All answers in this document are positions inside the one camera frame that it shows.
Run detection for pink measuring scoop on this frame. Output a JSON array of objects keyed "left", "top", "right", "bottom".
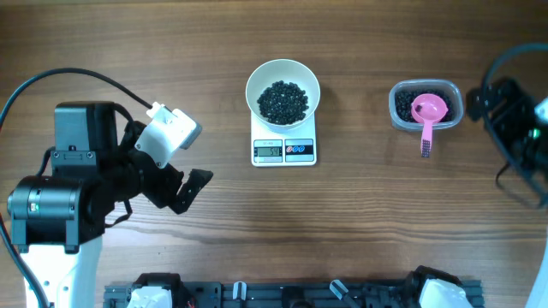
[{"left": 411, "top": 94, "right": 448, "bottom": 158}]

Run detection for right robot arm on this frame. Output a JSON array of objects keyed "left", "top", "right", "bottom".
[{"left": 410, "top": 79, "right": 547, "bottom": 307}]

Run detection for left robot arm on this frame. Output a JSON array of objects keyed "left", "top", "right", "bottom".
[{"left": 3, "top": 102, "right": 212, "bottom": 307}]

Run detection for white digital kitchen scale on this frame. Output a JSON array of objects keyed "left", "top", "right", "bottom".
[{"left": 251, "top": 115, "right": 318, "bottom": 168}]

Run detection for black beans in bowl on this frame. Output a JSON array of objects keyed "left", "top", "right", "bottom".
[{"left": 257, "top": 80, "right": 309, "bottom": 126}]

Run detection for white bowl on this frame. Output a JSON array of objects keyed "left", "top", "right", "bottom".
[{"left": 245, "top": 59, "right": 321, "bottom": 131}]

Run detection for clear plastic food container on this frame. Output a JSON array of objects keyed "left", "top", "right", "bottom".
[{"left": 389, "top": 79, "right": 464, "bottom": 132}]

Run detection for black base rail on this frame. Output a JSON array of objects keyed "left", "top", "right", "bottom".
[{"left": 103, "top": 266, "right": 485, "bottom": 308}]

